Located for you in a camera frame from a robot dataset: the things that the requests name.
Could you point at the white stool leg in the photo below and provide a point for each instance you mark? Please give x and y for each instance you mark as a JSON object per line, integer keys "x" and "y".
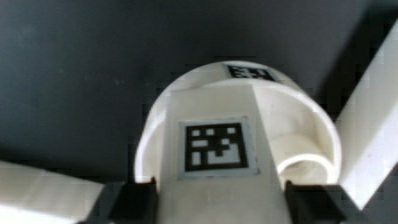
{"x": 219, "y": 182}

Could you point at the white round stool seat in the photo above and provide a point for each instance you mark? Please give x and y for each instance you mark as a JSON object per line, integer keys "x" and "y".
{"x": 299, "y": 128}

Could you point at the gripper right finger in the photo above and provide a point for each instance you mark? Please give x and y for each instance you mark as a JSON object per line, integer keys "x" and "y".
{"x": 320, "y": 205}

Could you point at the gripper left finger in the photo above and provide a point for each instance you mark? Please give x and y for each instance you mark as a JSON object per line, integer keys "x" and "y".
{"x": 126, "y": 204}

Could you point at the white U-shaped boundary frame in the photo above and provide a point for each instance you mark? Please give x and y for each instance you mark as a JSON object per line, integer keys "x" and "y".
{"x": 50, "y": 199}

